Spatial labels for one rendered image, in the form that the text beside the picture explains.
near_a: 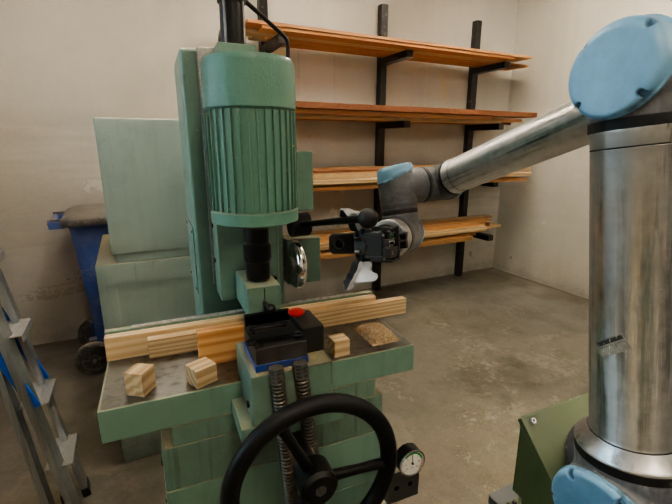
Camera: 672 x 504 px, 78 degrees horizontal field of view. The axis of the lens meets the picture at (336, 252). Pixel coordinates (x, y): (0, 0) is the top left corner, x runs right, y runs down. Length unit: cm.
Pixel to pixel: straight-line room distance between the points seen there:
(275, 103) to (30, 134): 255
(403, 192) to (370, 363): 41
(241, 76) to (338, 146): 281
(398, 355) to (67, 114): 271
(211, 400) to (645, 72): 78
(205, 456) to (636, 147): 82
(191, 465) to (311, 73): 304
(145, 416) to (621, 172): 79
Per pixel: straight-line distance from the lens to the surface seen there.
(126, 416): 81
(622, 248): 64
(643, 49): 62
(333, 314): 99
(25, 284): 337
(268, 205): 79
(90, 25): 327
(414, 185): 104
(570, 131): 85
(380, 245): 85
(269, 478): 95
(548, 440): 102
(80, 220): 260
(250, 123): 79
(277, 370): 69
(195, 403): 81
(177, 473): 89
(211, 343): 85
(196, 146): 103
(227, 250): 97
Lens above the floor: 131
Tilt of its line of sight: 14 degrees down
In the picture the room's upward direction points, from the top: straight up
